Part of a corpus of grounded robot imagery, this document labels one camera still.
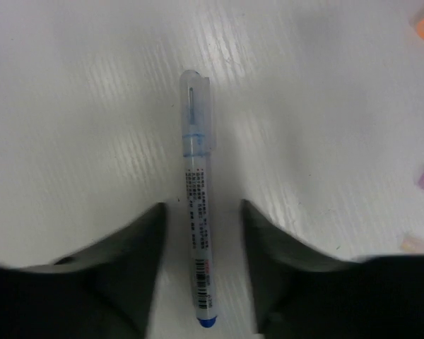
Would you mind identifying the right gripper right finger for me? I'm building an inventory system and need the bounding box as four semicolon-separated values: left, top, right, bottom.
240;200;424;338

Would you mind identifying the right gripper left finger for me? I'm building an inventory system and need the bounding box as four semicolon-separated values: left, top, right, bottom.
0;203;167;338

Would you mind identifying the blue clear pen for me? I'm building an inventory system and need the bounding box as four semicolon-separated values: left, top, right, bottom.
179;70;218;328

